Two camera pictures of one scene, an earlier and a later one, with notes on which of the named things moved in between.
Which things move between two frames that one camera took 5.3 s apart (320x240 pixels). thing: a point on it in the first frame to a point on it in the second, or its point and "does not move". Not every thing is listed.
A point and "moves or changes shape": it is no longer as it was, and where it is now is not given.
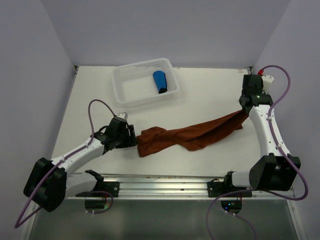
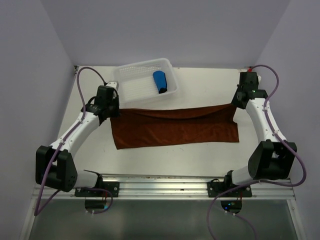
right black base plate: x=215 y=189 does not move
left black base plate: x=112 y=187 does not move
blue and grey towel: x=160 y=80 does not move
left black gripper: x=131 y=140 to x=116 y=113
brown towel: x=194 y=137 moves or changes shape
